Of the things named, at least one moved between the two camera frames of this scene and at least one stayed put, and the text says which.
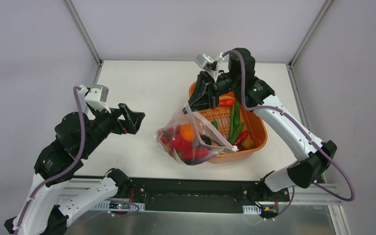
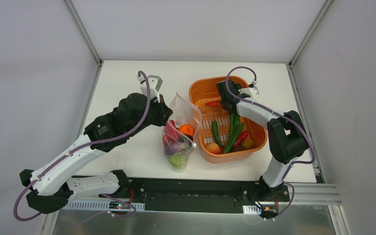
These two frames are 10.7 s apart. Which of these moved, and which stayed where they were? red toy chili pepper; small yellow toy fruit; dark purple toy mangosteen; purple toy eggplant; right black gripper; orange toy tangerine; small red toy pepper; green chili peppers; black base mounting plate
Moved: right black gripper; red toy chili pepper; purple toy eggplant; dark purple toy mangosteen
Stayed: orange toy tangerine; small red toy pepper; green chili peppers; black base mounting plate; small yellow toy fruit
